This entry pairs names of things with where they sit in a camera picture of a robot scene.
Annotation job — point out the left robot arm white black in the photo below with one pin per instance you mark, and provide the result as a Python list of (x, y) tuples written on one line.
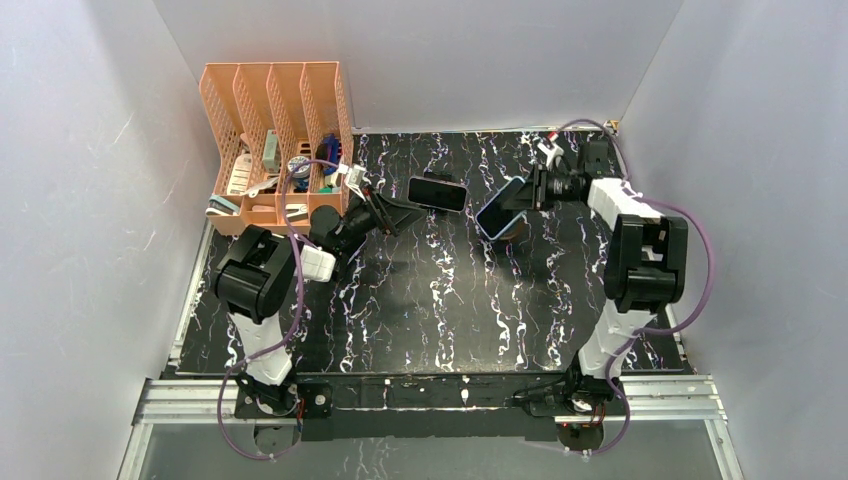
[(260, 269)]

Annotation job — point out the white stapler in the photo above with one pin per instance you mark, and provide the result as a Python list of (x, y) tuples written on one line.
[(294, 212)]

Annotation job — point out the grey stand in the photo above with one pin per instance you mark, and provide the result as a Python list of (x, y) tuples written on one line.
[(518, 229)]

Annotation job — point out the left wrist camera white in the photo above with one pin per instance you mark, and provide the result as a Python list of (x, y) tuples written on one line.
[(354, 175)]

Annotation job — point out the white label tag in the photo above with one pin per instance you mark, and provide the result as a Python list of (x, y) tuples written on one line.
[(239, 178)]

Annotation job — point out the green white box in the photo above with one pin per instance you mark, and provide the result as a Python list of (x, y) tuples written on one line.
[(271, 157)]

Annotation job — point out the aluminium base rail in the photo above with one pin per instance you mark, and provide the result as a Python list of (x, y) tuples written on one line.
[(336, 406)]

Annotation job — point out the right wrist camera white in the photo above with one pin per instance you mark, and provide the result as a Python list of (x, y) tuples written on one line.
[(553, 152)]

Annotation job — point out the phone with blue case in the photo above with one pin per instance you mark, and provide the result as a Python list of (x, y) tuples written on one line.
[(493, 219)]

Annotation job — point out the orange plastic file organizer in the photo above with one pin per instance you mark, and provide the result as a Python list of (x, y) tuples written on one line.
[(303, 102)]

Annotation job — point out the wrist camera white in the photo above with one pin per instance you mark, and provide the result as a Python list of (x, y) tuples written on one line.
[(354, 175), (553, 152)]

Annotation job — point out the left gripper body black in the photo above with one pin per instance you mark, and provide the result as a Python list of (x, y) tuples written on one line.
[(362, 220)]

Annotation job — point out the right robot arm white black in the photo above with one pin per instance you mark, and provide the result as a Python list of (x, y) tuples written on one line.
[(645, 272)]

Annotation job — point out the blue black tool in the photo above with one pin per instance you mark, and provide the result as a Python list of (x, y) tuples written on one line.
[(329, 150)]

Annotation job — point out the phone with pink case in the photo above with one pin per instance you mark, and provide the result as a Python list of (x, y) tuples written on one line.
[(437, 194)]

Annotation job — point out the round blue white tape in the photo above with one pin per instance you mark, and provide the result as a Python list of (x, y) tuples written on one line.
[(298, 167)]

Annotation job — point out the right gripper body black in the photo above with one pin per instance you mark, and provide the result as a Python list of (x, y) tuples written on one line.
[(550, 187)]

